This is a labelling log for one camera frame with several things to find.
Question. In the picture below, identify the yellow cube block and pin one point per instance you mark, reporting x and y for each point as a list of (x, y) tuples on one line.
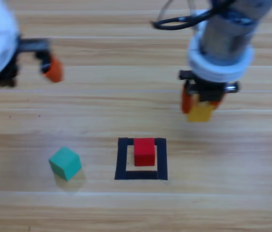
[(199, 114)]

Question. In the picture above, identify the red cube block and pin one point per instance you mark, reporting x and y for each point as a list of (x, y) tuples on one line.
[(144, 152)]

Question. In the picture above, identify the black tape square outline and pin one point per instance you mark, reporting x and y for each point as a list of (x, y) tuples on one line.
[(122, 159)]

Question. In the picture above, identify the green cube block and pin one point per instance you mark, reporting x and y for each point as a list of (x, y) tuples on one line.
[(65, 164)]

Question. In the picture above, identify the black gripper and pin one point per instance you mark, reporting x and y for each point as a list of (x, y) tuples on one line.
[(34, 45), (210, 90)]

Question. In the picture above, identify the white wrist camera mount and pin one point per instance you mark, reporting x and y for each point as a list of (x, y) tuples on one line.
[(213, 72)]

